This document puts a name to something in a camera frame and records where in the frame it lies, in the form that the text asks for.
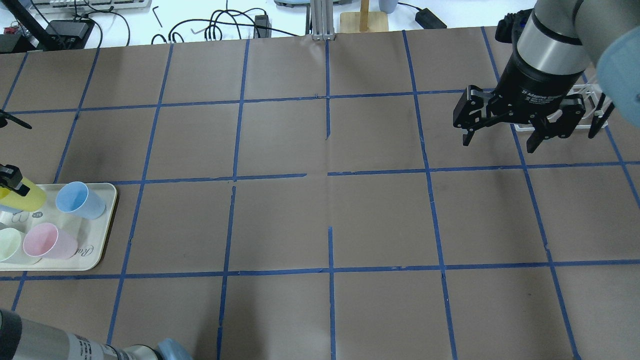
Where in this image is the black adapter with cables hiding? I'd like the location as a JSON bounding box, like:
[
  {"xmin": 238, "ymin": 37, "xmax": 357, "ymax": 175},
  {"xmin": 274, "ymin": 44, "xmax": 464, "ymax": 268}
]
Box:
[{"xmin": 45, "ymin": 19, "xmax": 95, "ymax": 50}]

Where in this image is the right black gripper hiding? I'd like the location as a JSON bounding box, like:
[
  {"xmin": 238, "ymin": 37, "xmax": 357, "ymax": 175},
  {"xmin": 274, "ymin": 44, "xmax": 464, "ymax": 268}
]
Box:
[{"xmin": 453, "ymin": 55, "xmax": 585, "ymax": 154}]

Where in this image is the pink plastic cup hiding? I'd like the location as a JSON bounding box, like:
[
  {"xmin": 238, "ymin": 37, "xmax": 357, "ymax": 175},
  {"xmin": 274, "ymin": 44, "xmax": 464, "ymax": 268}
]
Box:
[{"xmin": 23, "ymin": 222, "xmax": 79, "ymax": 260}]

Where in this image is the aluminium frame post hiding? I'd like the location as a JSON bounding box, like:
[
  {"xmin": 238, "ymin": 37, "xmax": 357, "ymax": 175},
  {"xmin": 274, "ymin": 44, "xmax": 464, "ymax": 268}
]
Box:
[{"xmin": 310, "ymin": 0, "xmax": 336, "ymax": 41}]

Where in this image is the cream plastic cup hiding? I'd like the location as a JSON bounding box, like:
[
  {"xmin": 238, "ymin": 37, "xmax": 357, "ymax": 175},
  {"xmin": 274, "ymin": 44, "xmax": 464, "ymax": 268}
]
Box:
[{"xmin": 0, "ymin": 227, "xmax": 41, "ymax": 265}]

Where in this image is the cream serving tray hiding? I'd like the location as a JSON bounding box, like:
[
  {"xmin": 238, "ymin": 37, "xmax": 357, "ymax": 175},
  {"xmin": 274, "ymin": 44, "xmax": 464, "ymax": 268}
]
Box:
[{"xmin": 0, "ymin": 183, "xmax": 118, "ymax": 272}]

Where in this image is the blue cup on desk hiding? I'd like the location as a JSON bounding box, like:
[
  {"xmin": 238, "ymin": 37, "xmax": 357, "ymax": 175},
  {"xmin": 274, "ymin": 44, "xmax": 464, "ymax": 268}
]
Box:
[{"xmin": 378, "ymin": 0, "xmax": 399, "ymax": 14}]

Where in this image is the light blue cup near pink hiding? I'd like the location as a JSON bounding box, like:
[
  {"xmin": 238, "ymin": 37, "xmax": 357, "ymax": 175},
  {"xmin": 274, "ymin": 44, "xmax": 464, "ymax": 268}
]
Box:
[{"xmin": 55, "ymin": 181, "xmax": 106, "ymax": 220}]

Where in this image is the black power adapter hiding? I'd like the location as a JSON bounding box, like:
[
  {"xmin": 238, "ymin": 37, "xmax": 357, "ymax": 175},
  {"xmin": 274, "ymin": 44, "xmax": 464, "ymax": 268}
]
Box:
[{"xmin": 414, "ymin": 7, "xmax": 448, "ymax": 30}]

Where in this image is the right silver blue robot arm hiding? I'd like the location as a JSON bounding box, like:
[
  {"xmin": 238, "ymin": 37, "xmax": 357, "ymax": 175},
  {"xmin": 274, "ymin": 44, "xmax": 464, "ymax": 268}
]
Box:
[{"xmin": 452, "ymin": 0, "xmax": 640, "ymax": 153}]

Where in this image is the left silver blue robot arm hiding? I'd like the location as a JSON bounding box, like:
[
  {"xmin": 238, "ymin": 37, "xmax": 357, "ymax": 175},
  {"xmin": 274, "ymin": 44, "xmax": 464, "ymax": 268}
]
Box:
[{"xmin": 1, "ymin": 164, "xmax": 191, "ymax": 360}]

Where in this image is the white wire cup rack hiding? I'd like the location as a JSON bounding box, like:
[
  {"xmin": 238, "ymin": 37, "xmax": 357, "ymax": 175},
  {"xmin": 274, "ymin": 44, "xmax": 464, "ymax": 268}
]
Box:
[{"xmin": 513, "ymin": 73, "xmax": 616, "ymax": 133}]

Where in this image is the yellow plastic cup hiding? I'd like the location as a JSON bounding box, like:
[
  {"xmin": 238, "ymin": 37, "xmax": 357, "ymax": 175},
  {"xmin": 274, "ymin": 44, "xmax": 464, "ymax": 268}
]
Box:
[{"xmin": 0, "ymin": 177, "xmax": 47, "ymax": 212}]

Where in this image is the wooden mug tree stand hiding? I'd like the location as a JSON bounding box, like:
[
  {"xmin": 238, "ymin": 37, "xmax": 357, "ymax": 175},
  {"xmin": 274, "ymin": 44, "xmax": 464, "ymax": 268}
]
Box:
[{"xmin": 338, "ymin": 0, "xmax": 389, "ymax": 34}]

